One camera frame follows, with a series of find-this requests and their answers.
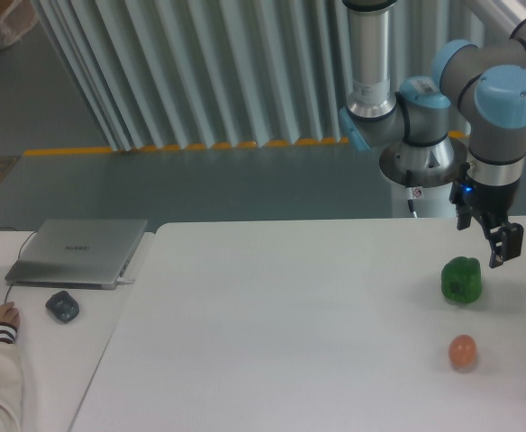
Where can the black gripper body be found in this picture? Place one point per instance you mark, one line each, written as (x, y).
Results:
(483, 198)

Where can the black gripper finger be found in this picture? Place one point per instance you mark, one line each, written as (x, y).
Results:
(464, 216)
(504, 238)

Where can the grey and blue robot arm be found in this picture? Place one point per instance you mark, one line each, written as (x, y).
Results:
(462, 126)

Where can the green bell pepper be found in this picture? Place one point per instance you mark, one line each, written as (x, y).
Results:
(461, 280)

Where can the brown egg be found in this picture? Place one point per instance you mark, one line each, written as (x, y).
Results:
(462, 351)

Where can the white folding screen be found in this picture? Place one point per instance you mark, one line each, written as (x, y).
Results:
(211, 74)

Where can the white laptop plug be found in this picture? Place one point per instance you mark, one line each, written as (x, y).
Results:
(123, 281)

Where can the silver closed laptop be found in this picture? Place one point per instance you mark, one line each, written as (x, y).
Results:
(79, 253)

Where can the black computer mouse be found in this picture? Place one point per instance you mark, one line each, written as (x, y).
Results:
(63, 307)

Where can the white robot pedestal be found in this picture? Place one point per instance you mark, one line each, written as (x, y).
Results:
(420, 202)

